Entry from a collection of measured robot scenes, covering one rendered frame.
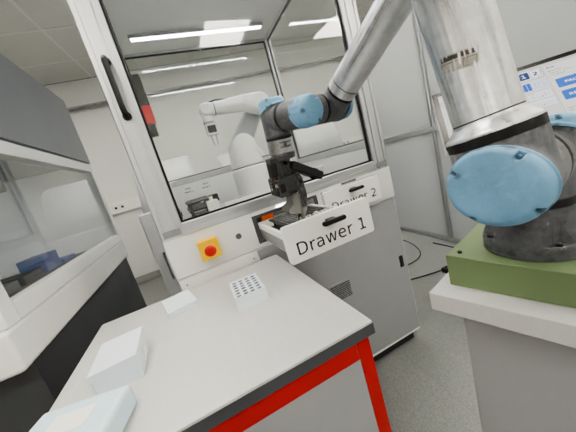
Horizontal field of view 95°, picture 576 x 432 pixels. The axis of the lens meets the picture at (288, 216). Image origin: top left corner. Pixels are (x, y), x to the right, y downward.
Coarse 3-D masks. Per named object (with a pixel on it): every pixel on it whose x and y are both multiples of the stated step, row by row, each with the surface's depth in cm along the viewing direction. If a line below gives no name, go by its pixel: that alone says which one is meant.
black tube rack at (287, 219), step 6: (312, 210) 97; (318, 210) 94; (282, 216) 102; (288, 216) 99; (294, 216) 96; (276, 222) 94; (282, 222) 92; (288, 222) 89; (294, 222) 86; (276, 228) 98
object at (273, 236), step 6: (312, 204) 112; (276, 216) 108; (264, 222) 106; (270, 222) 107; (264, 228) 97; (270, 228) 90; (264, 234) 99; (270, 234) 91; (276, 234) 84; (270, 240) 94; (276, 240) 86; (282, 240) 80; (282, 246) 82
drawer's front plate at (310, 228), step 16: (336, 208) 76; (352, 208) 78; (368, 208) 80; (304, 224) 73; (320, 224) 75; (336, 224) 77; (352, 224) 79; (368, 224) 81; (288, 240) 72; (304, 240) 74; (320, 240) 75; (336, 240) 77; (288, 256) 73; (304, 256) 74
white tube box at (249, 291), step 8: (240, 280) 80; (248, 280) 78; (256, 280) 76; (232, 288) 75; (240, 288) 74; (248, 288) 72; (256, 288) 71; (264, 288) 70; (240, 296) 70; (248, 296) 69; (256, 296) 70; (264, 296) 70; (240, 304) 68; (248, 304) 69
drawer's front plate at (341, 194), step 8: (376, 176) 120; (352, 184) 115; (360, 184) 117; (368, 184) 118; (376, 184) 120; (328, 192) 111; (336, 192) 113; (344, 192) 114; (352, 192) 116; (360, 192) 117; (368, 192) 119; (376, 192) 120; (328, 200) 112; (336, 200) 113; (344, 200) 114; (352, 200) 116; (368, 200) 119
